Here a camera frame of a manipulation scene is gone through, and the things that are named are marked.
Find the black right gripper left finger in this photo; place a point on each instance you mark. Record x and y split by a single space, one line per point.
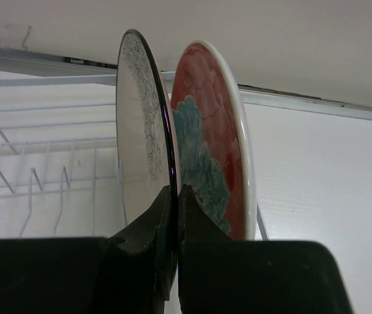
129 272

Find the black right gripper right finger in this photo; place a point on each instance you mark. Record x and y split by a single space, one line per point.
217 274

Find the clear wire dish rack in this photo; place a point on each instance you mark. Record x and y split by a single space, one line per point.
58 170

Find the red and teal floral plate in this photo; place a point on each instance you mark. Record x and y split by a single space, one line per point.
214 147

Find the cream plate with tree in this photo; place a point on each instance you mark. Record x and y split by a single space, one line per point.
146 137

